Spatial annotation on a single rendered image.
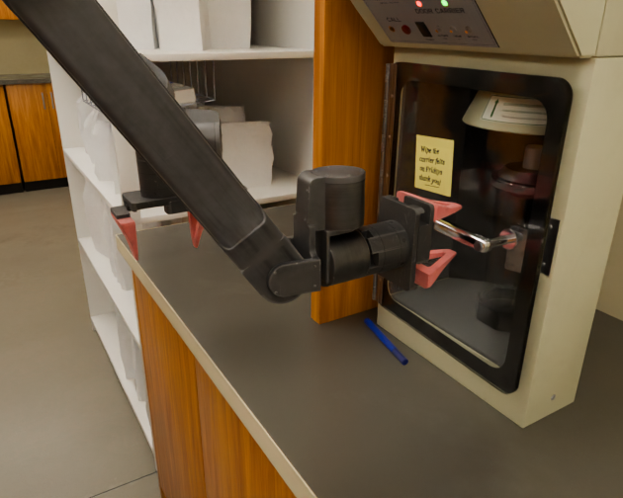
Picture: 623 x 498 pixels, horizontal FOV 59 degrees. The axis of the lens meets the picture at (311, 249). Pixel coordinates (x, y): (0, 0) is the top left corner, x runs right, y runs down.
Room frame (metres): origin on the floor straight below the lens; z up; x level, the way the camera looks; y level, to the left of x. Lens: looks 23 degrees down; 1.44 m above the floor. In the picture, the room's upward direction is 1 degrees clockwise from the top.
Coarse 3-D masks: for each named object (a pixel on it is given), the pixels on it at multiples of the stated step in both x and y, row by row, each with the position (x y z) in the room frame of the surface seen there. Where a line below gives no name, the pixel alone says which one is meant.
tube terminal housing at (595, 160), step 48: (576, 96) 0.60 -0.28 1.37; (576, 144) 0.59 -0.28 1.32; (576, 192) 0.59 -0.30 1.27; (576, 240) 0.60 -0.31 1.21; (576, 288) 0.61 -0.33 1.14; (528, 336) 0.60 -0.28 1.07; (576, 336) 0.63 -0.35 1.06; (480, 384) 0.65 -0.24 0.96; (528, 384) 0.59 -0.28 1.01; (576, 384) 0.64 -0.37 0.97
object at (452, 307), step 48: (432, 96) 0.76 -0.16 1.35; (480, 96) 0.69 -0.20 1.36; (528, 96) 0.62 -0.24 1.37; (480, 144) 0.68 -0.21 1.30; (528, 144) 0.61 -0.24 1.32; (432, 192) 0.74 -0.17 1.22; (480, 192) 0.67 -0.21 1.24; (528, 192) 0.61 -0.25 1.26; (432, 240) 0.74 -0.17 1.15; (528, 240) 0.60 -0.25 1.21; (384, 288) 0.83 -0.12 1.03; (432, 288) 0.73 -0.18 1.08; (480, 288) 0.65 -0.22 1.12; (528, 288) 0.59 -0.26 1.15; (432, 336) 0.72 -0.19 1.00; (480, 336) 0.64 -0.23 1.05
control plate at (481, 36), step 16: (368, 0) 0.78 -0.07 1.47; (384, 0) 0.75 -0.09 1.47; (400, 0) 0.72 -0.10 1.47; (432, 0) 0.68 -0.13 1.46; (448, 0) 0.66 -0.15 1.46; (464, 0) 0.64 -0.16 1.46; (384, 16) 0.78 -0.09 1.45; (400, 16) 0.75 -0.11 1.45; (416, 16) 0.72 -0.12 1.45; (432, 16) 0.70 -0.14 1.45; (448, 16) 0.68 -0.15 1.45; (464, 16) 0.66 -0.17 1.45; (480, 16) 0.64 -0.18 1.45; (400, 32) 0.78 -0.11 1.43; (416, 32) 0.75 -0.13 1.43; (432, 32) 0.72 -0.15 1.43; (448, 32) 0.70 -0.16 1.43; (464, 32) 0.68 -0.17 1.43; (480, 32) 0.66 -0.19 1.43
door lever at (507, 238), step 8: (440, 224) 0.65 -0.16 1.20; (448, 224) 0.65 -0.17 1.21; (456, 224) 0.65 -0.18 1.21; (440, 232) 0.65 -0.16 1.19; (448, 232) 0.64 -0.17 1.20; (456, 232) 0.63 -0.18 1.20; (464, 232) 0.62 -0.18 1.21; (472, 232) 0.62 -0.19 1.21; (504, 232) 0.62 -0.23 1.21; (512, 232) 0.61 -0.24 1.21; (456, 240) 0.63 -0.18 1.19; (464, 240) 0.62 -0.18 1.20; (472, 240) 0.61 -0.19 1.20; (480, 240) 0.60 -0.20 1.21; (488, 240) 0.59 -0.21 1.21; (496, 240) 0.60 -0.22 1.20; (504, 240) 0.61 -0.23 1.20; (512, 240) 0.61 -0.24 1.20; (480, 248) 0.59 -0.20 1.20; (488, 248) 0.59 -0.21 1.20; (512, 248) 0.61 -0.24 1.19
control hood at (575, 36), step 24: (360, 0) 0.79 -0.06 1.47; (480, 0) 0.62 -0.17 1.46; (504, 0) 0.60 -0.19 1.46; (528, 0) 0.57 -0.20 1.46; (552, 0) 0.55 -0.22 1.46; (576, 0) 0.56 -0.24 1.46; (600, 0) 0.58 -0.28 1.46; (504, 24) 0.62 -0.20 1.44; (528, 24) 0.59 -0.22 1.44; (552, 24) 0.57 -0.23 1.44; (576, 24) 0.56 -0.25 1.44; (600, 24) 0.58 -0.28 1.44; (432, 48) 0.76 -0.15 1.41; (456, 48) 0.71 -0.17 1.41; (480, 48) 0.68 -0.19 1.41; (504, 48) 0.65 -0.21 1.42; (528, 48) 0.62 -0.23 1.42; (552, 48) 0.59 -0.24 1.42; (576, 48) 0.57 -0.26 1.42
